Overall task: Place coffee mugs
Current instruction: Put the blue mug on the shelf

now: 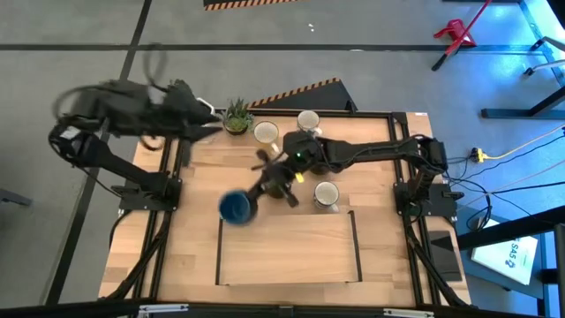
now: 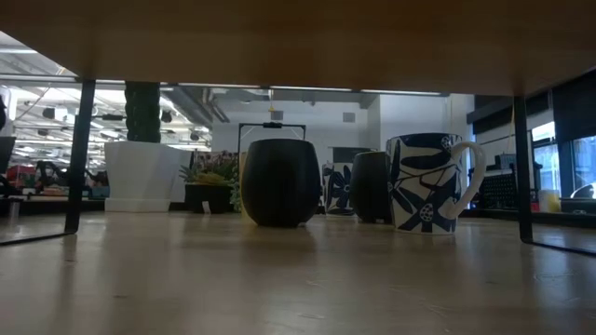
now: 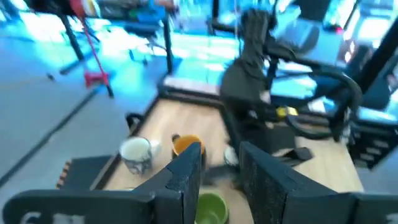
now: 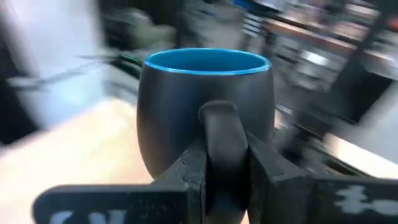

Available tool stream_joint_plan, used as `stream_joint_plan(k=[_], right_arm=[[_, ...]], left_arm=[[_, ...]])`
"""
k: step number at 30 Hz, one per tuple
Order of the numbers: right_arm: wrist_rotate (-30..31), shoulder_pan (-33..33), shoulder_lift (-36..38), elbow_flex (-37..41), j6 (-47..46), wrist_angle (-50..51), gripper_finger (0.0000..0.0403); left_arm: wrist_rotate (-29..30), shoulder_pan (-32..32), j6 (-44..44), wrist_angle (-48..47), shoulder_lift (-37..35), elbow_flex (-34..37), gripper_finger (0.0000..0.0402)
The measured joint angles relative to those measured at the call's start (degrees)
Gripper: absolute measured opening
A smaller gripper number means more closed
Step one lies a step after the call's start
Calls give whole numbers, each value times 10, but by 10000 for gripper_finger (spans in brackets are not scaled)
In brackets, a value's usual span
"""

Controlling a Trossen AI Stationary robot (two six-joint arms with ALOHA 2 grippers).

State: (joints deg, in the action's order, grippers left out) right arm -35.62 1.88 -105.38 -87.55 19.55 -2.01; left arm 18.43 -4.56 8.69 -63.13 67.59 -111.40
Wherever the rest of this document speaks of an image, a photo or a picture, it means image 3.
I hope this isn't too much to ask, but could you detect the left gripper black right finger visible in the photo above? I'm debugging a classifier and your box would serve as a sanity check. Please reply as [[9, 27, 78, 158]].
[[238, 141, 398, 224]]

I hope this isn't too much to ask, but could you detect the white mug blue floral print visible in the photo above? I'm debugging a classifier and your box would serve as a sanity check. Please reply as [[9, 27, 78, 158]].
[[119, 136, 162, 175], [223, 145, 240, 167]]

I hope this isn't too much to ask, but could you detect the black drawer unit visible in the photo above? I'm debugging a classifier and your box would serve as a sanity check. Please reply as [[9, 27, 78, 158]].
[[347, 119, 398, 170]]

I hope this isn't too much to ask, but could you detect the black metal desk frame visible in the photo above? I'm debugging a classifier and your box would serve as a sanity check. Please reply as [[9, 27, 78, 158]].
[[124, 12, 175, 75]]

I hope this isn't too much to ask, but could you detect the black mug green inside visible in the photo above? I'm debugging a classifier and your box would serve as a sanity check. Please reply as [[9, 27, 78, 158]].
[[195, 192, 230, 224]]

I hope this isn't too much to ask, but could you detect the black ramp hazard stripe edge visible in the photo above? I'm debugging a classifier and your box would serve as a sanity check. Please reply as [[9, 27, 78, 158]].
[[55, 154, 113, 190]]

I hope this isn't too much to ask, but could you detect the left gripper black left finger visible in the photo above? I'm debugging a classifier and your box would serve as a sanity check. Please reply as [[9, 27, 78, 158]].
[[2, 142, 203, 224]]

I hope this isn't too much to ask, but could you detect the red floor stand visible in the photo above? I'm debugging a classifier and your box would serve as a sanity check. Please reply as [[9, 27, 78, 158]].
[[68, 0, 110, 89]]

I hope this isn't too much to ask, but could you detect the black flat pad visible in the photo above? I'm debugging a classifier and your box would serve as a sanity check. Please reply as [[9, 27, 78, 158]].
[[279, 147, 314, 163]]

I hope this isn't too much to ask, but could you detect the black mug orange inside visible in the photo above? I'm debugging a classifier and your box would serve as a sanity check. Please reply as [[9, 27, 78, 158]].
[[171, 134, 206, 159]]

